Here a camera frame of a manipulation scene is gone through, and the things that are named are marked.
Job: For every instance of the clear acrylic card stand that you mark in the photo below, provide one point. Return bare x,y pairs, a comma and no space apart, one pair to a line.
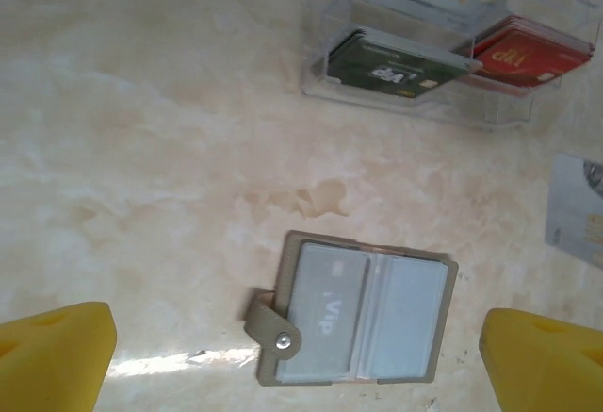
424,105

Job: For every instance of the black VIP card stack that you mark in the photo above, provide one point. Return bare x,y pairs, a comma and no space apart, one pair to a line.
391,68

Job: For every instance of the taupe leather card holder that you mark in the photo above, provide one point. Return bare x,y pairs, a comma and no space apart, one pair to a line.
405,318

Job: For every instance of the red VIP card stack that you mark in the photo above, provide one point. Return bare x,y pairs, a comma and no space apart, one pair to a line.
527,54

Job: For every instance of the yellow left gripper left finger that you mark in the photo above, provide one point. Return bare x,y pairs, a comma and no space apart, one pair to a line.
52,355

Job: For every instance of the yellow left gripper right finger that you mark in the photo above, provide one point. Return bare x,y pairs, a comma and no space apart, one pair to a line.
546,360

